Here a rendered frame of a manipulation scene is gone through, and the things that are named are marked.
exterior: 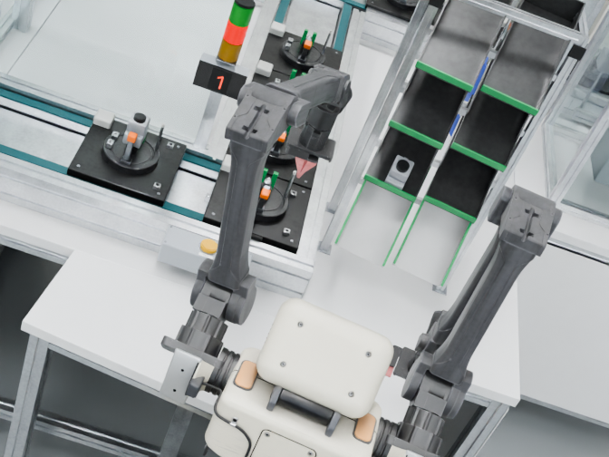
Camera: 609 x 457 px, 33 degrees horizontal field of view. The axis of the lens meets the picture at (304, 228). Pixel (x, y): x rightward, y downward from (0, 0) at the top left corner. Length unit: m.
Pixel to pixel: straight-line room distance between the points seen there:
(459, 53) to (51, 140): 1.04
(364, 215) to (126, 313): 0.62
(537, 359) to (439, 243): 1.08
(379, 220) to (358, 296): 0.21
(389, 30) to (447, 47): 1.33
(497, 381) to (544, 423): 1.29
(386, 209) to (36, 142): 0.88
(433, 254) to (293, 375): 0.89
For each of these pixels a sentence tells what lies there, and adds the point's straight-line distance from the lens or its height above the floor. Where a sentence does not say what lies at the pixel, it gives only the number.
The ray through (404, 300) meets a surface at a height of 0.86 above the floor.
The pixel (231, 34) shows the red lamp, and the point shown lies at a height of 1.33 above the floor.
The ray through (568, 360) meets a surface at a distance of 3.54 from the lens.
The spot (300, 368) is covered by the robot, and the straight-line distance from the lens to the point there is 1.73.
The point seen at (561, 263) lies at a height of 0.75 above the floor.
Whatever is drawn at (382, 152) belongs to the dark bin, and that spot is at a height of 1.23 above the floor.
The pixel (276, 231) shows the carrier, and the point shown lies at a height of 0.97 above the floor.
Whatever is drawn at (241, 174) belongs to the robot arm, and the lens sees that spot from 1.72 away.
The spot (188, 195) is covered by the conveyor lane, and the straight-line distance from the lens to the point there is 2.60.
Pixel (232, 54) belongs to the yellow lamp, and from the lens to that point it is 2.47.
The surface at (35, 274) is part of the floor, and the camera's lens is 3.59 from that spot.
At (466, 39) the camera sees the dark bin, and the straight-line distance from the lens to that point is 2.31.
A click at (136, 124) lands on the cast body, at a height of 1.08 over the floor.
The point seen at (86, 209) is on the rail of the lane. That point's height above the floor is 0.92.
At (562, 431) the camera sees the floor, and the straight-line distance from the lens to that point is 3.89.
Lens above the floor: 2.57
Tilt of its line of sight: 39 degrees down
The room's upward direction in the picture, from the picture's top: 23 degrees clockwise
